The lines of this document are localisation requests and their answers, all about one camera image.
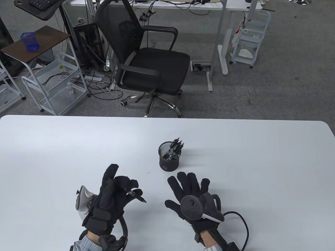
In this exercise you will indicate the person's left hand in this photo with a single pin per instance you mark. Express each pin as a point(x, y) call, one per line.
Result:
point(110, 198)

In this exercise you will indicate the white cart with brown top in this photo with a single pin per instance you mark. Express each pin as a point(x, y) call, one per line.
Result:
point(36, 44)

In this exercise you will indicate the black mesh office chair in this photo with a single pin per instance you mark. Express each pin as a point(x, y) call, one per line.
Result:
point(154, 68)

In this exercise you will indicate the black keyboard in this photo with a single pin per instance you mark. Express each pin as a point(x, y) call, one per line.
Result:
point(39, 3)

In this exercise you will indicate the person's right hand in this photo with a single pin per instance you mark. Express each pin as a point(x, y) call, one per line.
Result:
point(188, 186)

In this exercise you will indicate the black forearm pack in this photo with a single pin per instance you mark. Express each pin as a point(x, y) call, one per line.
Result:
point(233, 247)

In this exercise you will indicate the pale tiered rolling cart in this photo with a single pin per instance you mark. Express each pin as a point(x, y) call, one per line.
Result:
point(250, 36)

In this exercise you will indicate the clear spray bottle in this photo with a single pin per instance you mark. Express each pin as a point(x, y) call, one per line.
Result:
point(70, 90)

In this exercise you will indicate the metal floor socket box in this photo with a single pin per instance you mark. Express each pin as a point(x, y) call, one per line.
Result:
point(201, 66)

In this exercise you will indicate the black mesh pen holder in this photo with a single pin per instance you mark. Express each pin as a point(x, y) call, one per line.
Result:
point(168, 164)

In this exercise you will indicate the black keyboard stand tray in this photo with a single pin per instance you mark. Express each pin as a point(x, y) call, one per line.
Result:
point(44, 13)

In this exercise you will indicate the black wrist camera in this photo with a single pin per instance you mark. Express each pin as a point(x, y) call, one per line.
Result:
point(108, 240)

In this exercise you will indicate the white power strip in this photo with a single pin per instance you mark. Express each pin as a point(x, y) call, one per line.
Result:
point(91, 78)

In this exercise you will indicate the person's left forearm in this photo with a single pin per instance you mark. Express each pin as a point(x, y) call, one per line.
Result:
point(86, 244)

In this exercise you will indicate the person's right forearm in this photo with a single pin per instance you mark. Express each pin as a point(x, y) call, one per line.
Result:
point(209, 236)

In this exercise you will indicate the white crumpled cloth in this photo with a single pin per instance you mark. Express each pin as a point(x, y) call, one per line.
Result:
point(245, 53)

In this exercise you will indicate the blue mesh pen holder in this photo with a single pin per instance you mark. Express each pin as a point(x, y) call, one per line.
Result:
point(31, 41)

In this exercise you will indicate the black computer tower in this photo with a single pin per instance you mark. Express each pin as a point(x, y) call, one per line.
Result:
point(86, 44)

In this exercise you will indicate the white metal leg desk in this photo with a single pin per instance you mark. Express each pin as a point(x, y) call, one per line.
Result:
point(235, 5)

